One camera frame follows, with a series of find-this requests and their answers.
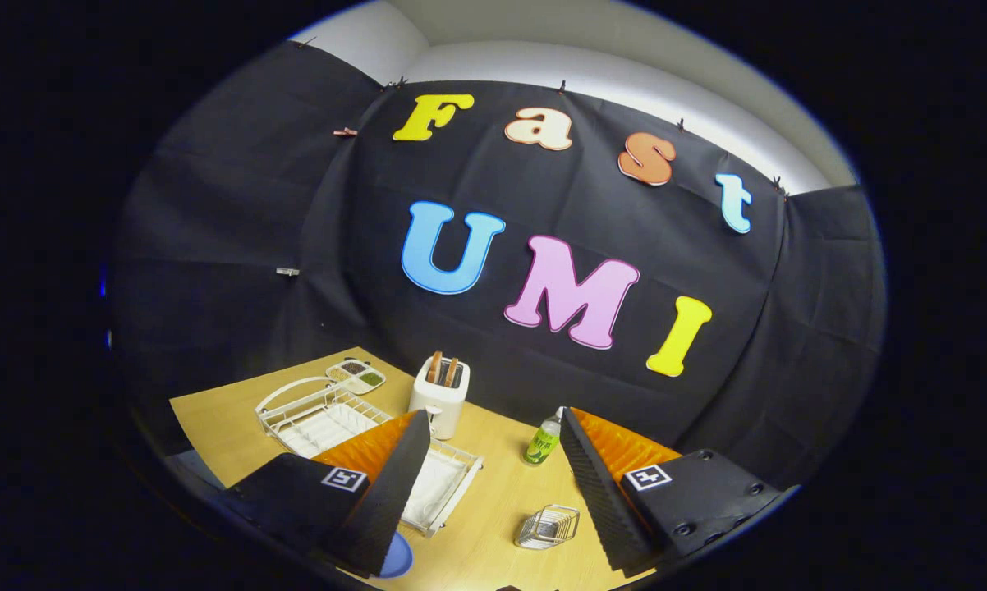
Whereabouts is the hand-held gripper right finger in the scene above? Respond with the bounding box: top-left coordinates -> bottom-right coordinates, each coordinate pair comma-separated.
561,408 -> 798,575

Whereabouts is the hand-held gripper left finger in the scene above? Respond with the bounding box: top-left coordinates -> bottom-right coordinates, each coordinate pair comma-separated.
227,409 -> 433,578

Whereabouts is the blue plate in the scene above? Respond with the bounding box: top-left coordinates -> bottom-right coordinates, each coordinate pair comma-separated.
377,531 -> 414,579

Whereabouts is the white wire dish rack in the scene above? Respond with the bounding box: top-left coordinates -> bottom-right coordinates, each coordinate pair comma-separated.
255,376 -> 484,538

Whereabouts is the metal wire basket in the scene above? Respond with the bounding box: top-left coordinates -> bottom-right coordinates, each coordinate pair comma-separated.
513,504 -> 581,550

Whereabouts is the white divided condiment dish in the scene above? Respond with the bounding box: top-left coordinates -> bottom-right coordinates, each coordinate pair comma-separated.
326,358 -> 387,396

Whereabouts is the green label drink bottle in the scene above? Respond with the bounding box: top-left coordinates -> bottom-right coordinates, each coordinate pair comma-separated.
522,406 -> 565,466

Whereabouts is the white toaster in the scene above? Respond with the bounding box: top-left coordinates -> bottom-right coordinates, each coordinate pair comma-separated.
408,351 -> 471,441

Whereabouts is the black backdrop cloth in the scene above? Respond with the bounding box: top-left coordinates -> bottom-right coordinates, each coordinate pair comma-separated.
108,39 -> 887,493

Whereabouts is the row of black binder clips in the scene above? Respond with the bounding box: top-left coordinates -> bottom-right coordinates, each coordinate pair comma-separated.
301,35 -> 790,198

